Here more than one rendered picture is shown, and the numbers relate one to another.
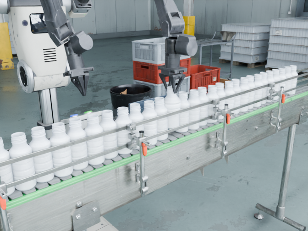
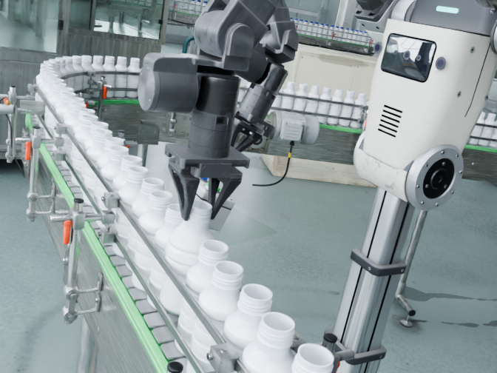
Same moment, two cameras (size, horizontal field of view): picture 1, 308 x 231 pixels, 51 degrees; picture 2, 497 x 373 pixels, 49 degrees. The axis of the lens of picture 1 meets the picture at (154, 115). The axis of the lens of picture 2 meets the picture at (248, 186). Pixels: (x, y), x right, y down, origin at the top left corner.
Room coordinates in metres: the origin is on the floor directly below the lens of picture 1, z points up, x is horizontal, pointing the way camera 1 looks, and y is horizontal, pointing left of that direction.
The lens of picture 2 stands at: (1.39, -0.76, 1.48)
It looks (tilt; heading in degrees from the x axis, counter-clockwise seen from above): 19 degrees down; 98
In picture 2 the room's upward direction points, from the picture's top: 11 degrees clockwise
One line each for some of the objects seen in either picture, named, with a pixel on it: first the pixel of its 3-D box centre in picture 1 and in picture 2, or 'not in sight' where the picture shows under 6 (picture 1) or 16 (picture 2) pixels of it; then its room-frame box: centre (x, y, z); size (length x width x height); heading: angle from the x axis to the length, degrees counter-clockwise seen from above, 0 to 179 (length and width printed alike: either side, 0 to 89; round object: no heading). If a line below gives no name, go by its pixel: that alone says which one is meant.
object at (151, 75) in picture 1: (162, 68); not in sight; (3.82, -0.10, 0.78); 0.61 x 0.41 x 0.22; 137
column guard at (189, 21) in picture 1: (187, 32); not in sight; (11.39, -1.17, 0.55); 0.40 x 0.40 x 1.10; 41
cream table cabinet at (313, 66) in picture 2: not in sight; (330, 115); (1.27, 4.55, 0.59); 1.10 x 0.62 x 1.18; 23
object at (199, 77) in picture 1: (195, 76); not in sight; (4.35, -0.57, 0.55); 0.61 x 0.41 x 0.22; 134
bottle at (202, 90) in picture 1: (201, 106); (244, 351); (1.34, -0.21, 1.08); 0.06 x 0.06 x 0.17
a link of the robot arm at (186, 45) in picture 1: (181, 37); (192, 66); (1.19, -0.10, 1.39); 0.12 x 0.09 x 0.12; 42
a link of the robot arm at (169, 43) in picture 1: (173, 46); (212, 93); (1.22, -0.07, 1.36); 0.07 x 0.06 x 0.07; 42
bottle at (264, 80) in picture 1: (261, 88); not in sight; (1.65, -0.57, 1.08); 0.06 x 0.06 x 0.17
